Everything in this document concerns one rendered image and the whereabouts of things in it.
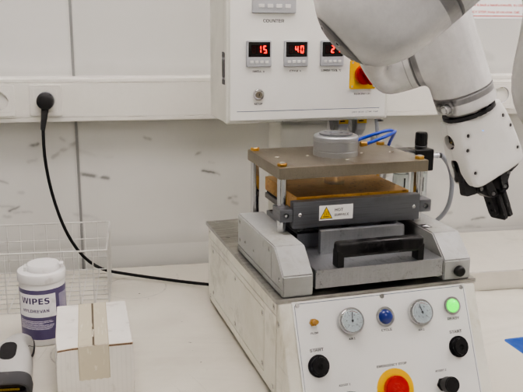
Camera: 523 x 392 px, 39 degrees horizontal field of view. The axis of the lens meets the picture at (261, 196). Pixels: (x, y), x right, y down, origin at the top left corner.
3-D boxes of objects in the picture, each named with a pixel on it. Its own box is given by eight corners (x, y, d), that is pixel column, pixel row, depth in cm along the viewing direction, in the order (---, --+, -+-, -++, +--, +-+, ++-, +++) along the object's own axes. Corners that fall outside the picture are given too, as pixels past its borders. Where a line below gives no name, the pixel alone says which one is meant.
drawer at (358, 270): (257, 239, 141) (258, 200, 139) (363, 230, 147) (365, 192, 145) (315, 294, 113) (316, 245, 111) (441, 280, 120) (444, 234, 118)
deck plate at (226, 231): (205, 224, 154) (205, 220, 154) (358, 212, 164) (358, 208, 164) (275, 305, 111) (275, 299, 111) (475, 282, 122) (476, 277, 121)
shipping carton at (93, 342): (60, 351, 134) (57, 304, 132) (131, 345, 137) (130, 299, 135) (51, 401, 117) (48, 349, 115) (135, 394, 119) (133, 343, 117)
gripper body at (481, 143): (457, 119, 99) (481, 193, 102) (511, 87, 102) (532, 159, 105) (422, 117, 105) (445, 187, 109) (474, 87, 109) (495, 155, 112)
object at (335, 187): (265, 197, 137) (265, 146, 135) (373, 190, 144) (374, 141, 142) (296, 221, 121) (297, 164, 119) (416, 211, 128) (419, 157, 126)
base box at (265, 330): (208, 302, 158) (208, 225, 154) (368, 285, 169) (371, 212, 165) (293, 434, 108) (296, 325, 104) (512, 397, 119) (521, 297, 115)
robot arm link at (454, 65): (424, 108, 101) (493, 88, 98) (394, 16, 97) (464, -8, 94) (428, 90, 109) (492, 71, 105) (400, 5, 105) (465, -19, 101)
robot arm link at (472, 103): (457, 103, 98) (464, 124, 99) (505, 75, 101) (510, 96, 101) (418, 102, 105) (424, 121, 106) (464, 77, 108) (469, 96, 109)
